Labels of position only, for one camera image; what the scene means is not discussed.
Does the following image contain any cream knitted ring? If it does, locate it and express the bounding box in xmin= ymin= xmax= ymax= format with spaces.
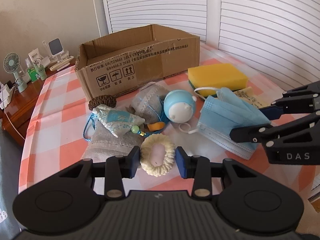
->
xmin=139 ymin=133 xmax=176 ymax=178

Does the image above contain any blue face mask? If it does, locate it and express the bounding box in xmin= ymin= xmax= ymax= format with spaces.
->
xmin=194 ymin=87 xmax=271 ymax=160

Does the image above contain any blue patterned sachet pouch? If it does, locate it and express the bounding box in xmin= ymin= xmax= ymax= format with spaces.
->
xmin=82 ymin=104 xmax=145 ymax=141

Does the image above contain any blue white round plush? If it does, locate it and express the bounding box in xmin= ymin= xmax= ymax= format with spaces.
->
xmin=163 ymin=89 xmax=197 ymax=124

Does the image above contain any brown knitted ring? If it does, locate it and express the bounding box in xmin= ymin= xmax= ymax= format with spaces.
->
xmin=88 ymin=93 xmax=117 ymax=112

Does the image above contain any grey sachet bag with lace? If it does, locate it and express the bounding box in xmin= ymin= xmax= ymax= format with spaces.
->
xmin=126 ymin=82 xmax=169 ymax=124

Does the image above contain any yellow green sponge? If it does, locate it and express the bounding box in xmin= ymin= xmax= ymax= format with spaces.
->
xmin=188 ymin=63 xmax=248 ymax=90

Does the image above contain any yellow microfiber cloth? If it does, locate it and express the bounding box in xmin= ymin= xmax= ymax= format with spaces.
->
xmin=234 ymin=87 xmax=268 ymax=109

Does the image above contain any small orange cylinder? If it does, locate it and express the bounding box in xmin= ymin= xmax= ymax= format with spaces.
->
xmin=147 ymin=121 xmax=165 ymax=132

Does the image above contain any orange white checkered tablecloth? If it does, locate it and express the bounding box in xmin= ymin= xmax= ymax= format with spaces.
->
xmin=19 ymin=43 xmax=319 ymax=198

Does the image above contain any white louvered wardrobe door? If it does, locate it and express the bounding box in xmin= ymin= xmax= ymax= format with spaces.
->
xmin=103 ymin=0 xmax=319 ymax=90

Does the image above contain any brown cardboard box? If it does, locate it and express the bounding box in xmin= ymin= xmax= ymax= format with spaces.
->
xmin=75 ymin=24 xmax=200 ymax=100

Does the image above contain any blue grey pillow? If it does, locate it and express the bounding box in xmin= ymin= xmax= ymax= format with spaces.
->
xmin=1 ymin=129 xmax=22 ymax=239

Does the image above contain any wooden nightstand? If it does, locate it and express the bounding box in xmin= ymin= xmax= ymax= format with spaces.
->
xmin=0 ymin=57 xmax=77 ymax=147

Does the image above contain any white remote control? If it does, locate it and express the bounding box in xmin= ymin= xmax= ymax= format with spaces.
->
xmin=49 ymin=61 xmax=70 ymax=72

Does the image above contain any green bottle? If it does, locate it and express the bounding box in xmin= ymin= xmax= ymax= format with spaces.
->
xmin=27 ymin=66 xmax=37 ymax=82

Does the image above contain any white power strip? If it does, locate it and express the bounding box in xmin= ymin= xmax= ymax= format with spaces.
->
xmin=0 ymin=83 xmax=15 ymax=110

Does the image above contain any phone on white stand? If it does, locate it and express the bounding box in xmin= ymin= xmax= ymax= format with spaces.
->
xmin=48 ymin=38 xmax=65 ymax=62

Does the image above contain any white tube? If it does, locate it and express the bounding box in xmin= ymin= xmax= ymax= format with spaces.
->
xmin=28 ymin=48 xmax=43 ymax=64

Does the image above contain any green desk fan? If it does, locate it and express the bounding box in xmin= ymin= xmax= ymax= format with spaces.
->
xmin=3 ymin=53 xmax=27 ymax=93

